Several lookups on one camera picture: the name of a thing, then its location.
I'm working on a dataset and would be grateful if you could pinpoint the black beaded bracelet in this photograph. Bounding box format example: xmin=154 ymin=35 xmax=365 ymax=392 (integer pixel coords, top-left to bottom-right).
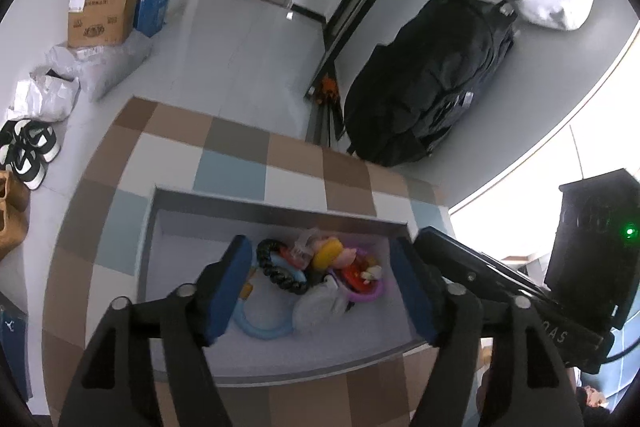
xmin=256 ymin=238 xmax=312 ymax=295

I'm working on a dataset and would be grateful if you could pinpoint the black orange tripod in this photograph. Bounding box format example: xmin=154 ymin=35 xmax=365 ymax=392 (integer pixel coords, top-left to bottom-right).
xmin=305 ymin=74 xmax=358 ymax=155

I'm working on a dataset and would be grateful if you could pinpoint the clear plastic packet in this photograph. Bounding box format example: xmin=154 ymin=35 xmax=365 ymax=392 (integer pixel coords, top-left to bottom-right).
xmin=295 ymin=229 xmax=321 ymax=258

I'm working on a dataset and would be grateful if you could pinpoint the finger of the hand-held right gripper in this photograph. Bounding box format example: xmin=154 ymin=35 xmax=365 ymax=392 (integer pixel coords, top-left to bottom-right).
xmin=414 ymin=227 xmax=556 ymax=323

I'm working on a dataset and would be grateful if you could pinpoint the pink yellow bead bracelet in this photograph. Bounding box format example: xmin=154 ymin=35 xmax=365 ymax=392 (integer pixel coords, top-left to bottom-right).
xmin=311 ymin=234 xmax=383 ymax=283

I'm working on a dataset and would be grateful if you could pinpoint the red round badge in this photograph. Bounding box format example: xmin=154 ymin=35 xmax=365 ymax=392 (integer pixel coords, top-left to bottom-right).
xmin=334 ymin=257 xmax=373 ymax=292

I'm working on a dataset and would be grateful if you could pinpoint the brown cardboard box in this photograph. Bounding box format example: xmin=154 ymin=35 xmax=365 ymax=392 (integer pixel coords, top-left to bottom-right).
xmin=66 ymin=0 xmax=142 ymax=49

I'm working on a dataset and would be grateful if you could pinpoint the black backpack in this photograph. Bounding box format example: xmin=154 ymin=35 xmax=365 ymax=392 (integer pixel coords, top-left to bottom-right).
xmin=344 ymin=0 xmax=518 ymax=168

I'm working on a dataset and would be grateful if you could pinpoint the small red clear trinket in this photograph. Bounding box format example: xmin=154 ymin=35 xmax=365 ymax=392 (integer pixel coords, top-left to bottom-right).
xmin=280 ymin=247 xmax=308 ymax=269

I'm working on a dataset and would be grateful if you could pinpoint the grey storage box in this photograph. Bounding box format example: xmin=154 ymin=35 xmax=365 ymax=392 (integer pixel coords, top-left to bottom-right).
xmin=137 ymin=186 xmax=441 ymax=383

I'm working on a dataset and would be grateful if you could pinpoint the light blue ring bracelet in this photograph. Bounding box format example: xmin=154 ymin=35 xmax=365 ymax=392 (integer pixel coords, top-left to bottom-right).
xmin=231 ymin=267 xmax=308 ymax=339

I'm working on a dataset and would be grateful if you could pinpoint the brown paper bag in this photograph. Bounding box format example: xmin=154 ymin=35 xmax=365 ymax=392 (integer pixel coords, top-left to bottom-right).
xmin=0 ymin=170 xmax=31 ymax=260

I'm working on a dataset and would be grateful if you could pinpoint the dark blue bag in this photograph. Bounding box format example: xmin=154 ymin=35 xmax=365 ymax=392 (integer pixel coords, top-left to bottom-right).
xmin=0 ymin=292 xmax=33 ymax=403

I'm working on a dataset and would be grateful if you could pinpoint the black cable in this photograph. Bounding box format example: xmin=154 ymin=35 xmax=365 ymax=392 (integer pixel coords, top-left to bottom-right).
xmin=597 ymin=307 xmax=640 ymax=365

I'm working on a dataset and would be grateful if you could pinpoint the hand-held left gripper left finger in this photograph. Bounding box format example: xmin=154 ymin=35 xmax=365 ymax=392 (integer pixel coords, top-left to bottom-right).
xmin=57 ymin=234 xmax=254 ymax=427

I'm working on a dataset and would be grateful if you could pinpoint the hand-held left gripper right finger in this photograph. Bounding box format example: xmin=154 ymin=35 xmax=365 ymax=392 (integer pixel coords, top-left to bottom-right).
xmin=390 ymin=236 xmax=586 ymax=427

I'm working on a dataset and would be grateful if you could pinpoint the silver crumpled bag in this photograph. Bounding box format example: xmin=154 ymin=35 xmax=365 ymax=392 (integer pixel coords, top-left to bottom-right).
xmin=7 ymin=69 xmax=81 ymax=122

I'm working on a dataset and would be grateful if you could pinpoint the purple bracelet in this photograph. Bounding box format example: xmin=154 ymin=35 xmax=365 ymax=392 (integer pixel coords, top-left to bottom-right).
xmin=325 ymin=274 xmax=386 ymax=305

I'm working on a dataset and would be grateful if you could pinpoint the grey plastic mailer bag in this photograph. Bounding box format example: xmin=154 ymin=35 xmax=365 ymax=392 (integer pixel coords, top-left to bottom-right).
xmin=47 ymin=29 xmax=153 ymax=102

